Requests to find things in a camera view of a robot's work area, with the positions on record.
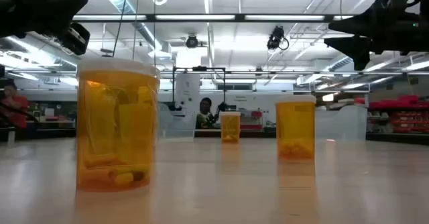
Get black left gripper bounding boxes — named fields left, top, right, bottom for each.
left=0, top=0, right=90, bottom=56

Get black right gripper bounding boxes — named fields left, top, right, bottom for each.
left=324, top=0, right=403, bottom=70

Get orange pill bottle white cap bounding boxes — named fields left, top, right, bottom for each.
left=275, top=94, right=317, bottom=161
left=76, top=58, right=161, bottom=193
left=219, top=111, right=241, bottom=144

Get clear plastic bin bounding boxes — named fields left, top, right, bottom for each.
left=314, top=105, right=368, bottom=142
left=157, top=101, right=197, bottom=140

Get red storage shelves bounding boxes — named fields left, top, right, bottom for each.
left=353, top=95, right=429, bottom=134

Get person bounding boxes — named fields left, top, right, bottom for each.
left=196, top=97, right=215, bottom=129
left=0, top=79, right=29, bottom=131

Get red and white parts rack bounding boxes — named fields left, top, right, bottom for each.
left=240, top=109, right=265, bottom=131

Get white pillar cabinet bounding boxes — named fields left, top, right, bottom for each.
left=175, top=72, right=201, bottom=131

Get black hanging cable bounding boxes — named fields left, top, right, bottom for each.
left=111, top=0, right=131, bottom=59

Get thin hanging cord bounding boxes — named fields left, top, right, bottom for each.
left=132, top=0, right=141, bottom=61

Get black clamp device with cable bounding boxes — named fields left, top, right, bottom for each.
left=267, top=25, right=290, bottom=52

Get round black overhead camera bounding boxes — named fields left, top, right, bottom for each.
left=185, top=34, right=200, bottom=50

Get black gantry frame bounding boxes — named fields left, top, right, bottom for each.
left=172, top=65, right=227, bottom=113

